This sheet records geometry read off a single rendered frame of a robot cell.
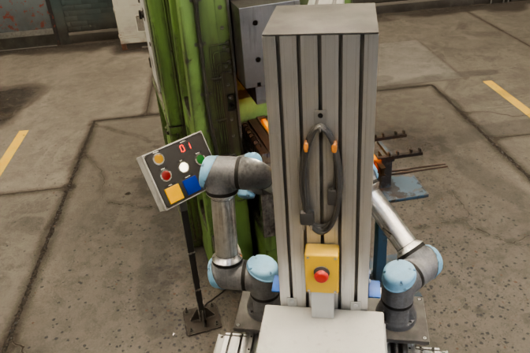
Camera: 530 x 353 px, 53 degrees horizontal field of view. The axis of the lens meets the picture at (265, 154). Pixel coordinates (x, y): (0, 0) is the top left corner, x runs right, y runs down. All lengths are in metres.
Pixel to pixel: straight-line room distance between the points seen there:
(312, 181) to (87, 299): 2.53
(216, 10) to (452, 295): 2.14
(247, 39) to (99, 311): 1.92
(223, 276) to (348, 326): 0.64
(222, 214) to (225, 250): 0.15
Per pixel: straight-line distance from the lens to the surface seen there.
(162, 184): 2.51
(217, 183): 1.82
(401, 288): 1.96
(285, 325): 1.53
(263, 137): 2.96
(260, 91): 2.66
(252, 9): 2.53
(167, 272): 3.65
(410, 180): 3.08
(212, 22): 2.64
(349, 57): 1.16
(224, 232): 1.93
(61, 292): 3.75
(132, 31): 8.10
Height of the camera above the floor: 2.36
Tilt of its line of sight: 29 degrees down
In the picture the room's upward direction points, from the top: 4 degrees counter-clockwise
